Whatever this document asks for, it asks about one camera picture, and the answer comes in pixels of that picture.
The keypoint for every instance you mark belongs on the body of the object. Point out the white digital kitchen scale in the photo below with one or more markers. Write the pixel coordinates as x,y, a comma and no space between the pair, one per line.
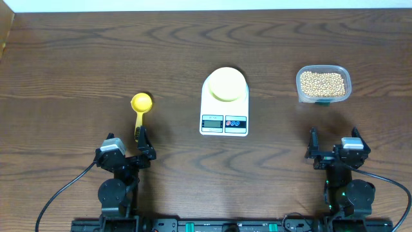
219,118

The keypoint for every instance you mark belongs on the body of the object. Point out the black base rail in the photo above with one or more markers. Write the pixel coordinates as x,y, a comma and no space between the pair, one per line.
293,223

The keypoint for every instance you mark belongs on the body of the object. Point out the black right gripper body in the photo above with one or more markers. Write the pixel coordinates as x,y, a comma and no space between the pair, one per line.
324,159

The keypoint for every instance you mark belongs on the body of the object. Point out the wooden panel at left edge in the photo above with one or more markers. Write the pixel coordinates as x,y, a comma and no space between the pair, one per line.
6,21

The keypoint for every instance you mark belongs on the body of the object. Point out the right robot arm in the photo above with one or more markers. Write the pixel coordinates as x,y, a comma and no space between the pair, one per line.
347,197

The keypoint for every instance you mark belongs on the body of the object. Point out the pile of soybeans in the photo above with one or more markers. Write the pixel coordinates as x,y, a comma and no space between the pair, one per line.
322,84

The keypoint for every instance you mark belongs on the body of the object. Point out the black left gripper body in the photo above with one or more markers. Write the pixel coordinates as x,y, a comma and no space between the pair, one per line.
127,160

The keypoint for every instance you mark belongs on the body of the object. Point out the pale yellow bowl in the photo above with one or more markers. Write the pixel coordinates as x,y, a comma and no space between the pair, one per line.
227,84

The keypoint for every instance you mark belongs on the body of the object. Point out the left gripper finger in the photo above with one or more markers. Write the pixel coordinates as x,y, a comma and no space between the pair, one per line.
110,136
143,142

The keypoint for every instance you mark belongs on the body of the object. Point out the clear plastic container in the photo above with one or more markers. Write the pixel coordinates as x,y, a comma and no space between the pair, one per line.
323,69

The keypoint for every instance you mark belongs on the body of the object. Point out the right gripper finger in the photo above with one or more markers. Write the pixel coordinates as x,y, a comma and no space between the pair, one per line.
355,133
313,146

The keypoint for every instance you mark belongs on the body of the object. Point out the yellow measuring scoop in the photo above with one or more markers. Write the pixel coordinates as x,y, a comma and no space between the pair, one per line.
141,103

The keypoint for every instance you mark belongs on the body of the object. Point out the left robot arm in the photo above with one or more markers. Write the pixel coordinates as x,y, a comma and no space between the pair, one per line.
117,195

